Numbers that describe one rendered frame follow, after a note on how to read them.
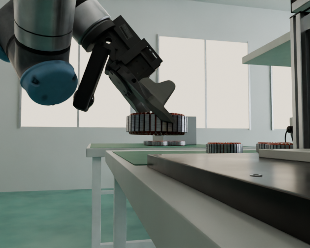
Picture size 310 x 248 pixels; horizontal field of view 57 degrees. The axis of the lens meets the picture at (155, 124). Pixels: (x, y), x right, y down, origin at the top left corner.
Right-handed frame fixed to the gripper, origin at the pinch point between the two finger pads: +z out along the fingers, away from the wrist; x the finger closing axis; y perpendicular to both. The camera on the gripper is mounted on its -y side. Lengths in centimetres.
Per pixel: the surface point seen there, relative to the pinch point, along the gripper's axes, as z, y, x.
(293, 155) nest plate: 11.2, 6.1, -20.1
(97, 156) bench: 3, -14, 113
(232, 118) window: 127, 206, 426
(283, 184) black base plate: 3.0, -4.5, -36.3
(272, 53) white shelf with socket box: 16, 72, 57
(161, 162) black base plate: 2.6, -5.6, -11.2
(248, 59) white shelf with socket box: 12, 69, 71
